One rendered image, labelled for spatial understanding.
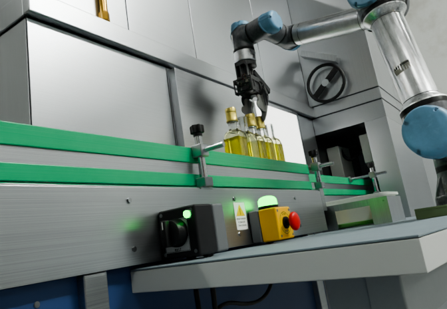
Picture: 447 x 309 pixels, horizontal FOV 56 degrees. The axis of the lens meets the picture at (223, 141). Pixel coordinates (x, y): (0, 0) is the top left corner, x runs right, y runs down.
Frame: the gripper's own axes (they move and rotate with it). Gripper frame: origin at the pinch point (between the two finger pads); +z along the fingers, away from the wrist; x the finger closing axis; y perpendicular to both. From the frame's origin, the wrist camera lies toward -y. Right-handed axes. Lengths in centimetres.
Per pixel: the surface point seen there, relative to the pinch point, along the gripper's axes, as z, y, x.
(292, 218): 36, 41, 25
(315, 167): 20.2, -2.3, 15.6
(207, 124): 0.3, 13.8, -12.1
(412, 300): 47, 75, 52
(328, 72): -40, -87, 2
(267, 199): 31, 41, 20
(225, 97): -12.1, -0.3, -11.8
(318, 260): 42, 81, 45
